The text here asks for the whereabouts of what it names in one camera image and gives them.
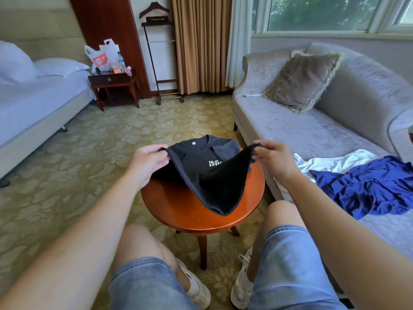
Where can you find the person's right hand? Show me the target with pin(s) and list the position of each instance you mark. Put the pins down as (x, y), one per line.
(276, 159)

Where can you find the person's left hand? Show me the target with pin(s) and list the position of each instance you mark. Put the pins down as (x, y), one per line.
(147, 164)

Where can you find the white T-shirt dark print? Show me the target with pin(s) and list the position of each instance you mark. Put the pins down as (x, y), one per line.
(335, 161)

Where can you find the navy T-shirt white chest emblem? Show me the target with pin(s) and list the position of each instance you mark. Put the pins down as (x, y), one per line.
(213, 177)

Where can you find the plain royal blue T-shirt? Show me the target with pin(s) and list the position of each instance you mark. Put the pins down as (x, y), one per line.
(368, 187)

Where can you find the person's left forearm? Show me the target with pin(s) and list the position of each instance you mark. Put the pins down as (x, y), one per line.
(64, 255)

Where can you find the person's right forearm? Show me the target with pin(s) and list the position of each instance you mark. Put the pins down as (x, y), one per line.
(355, 242)

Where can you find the person's right leg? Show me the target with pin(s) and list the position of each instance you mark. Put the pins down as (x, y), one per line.
(277, 219)

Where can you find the grey velvet chaise sofa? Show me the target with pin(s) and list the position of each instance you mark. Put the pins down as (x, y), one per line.
(290, 119)

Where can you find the round wooden table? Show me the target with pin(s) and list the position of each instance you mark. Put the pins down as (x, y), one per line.
(174, 203)

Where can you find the small white flat object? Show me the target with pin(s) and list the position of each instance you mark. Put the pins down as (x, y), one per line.
(252, 95)

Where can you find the brown fringed cushion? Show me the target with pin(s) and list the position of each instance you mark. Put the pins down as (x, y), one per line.
(303, 80)

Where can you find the dark wooden nightstand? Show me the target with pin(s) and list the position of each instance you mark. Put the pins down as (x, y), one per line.
(113, 79)

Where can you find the blue denim shorts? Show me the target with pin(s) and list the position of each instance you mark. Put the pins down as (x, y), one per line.
(290, 268)

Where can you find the plain white plastic bag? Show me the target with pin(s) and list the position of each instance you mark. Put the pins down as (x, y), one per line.
(111, 53)

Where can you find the white plastic bag red print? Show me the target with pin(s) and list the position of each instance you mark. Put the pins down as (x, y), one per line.
(97, 58)

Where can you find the white bed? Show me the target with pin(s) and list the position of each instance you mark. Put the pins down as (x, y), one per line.
(32, 113)

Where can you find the white sheer curtain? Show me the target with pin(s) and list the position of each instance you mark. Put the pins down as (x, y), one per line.
(239, 38)

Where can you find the white pillow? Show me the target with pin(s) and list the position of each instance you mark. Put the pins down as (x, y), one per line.
(61, 66)

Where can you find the white sneaker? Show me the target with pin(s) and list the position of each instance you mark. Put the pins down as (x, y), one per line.
(242, 287)
(197, 290)

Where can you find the beige curtain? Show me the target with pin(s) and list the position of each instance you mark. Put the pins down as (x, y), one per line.
(201, 42)

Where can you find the black valet stand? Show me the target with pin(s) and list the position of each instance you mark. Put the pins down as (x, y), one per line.
(155, 21)

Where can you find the white framed window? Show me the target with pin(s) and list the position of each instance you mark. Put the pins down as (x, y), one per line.
(329, 13)

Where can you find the beige padded headboard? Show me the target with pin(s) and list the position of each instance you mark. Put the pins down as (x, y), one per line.
(51, 32)

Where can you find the white duvet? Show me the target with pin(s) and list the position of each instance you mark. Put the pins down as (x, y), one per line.
(14, 61)

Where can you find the dark wooden wall panel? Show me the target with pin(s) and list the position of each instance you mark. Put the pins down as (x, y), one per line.
(110, 25)

